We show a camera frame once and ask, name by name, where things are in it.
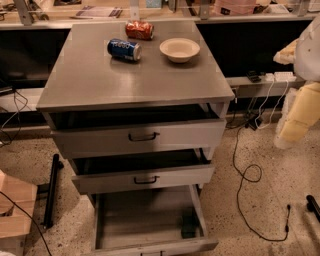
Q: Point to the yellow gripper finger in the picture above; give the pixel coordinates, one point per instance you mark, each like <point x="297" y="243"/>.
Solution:
<point x="300" y="111"/>
<point x="286" y="55"/>

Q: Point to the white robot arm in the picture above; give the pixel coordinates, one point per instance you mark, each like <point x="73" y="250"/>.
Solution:
<point x="307" y="53"/>

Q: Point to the middle grey drawer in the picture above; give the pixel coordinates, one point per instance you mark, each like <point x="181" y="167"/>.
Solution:
<point x="141" y="171"/>

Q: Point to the grey drawer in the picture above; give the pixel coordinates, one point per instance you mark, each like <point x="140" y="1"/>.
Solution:
<point x="148" y="223"/>
<point x="138" y="130"/>
<point x="141" y="171"/>

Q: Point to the grey drawer cabinet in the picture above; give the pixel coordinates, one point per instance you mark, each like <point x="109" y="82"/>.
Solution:
<point x="87" y="78"/>

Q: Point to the top grey drawer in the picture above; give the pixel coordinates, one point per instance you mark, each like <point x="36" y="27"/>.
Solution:
<point x="138" y="130"/>

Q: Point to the bottom grey drawer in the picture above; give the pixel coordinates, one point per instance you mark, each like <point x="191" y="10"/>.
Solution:
<point x="148" y="223"/>

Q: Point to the white power strip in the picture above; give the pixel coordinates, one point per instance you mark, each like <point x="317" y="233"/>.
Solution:
<point x="280" y="77"/>

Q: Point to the black remote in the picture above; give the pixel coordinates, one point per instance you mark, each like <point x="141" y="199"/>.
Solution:
<point x="253" y="76"/>

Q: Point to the black power adapter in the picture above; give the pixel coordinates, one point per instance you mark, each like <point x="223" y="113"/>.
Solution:
<point x="254" y="123"/>

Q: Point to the black rod right floor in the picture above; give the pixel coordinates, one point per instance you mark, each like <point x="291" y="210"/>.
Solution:
<point x="312" y="206"/>

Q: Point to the cream bowl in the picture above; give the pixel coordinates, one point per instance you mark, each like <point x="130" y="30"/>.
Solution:
<point x="179" y="50"/>

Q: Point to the orange soda can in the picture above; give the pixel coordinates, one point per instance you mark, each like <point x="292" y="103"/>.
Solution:
<point x="139" y="30"/>

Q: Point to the blue soda can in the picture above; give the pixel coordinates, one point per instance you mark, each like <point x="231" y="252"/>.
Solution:
<point x="124" y="49"/>

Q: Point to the magazine on back shelf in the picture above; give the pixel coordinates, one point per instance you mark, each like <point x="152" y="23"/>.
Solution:
<point x="97" y="12"/>

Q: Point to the black bar on floor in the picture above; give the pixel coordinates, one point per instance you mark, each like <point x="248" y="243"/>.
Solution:
<point x="57" y="165"/>

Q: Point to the wooden box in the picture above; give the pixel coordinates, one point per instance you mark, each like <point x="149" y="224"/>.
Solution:
<point x="17" y="202"/>

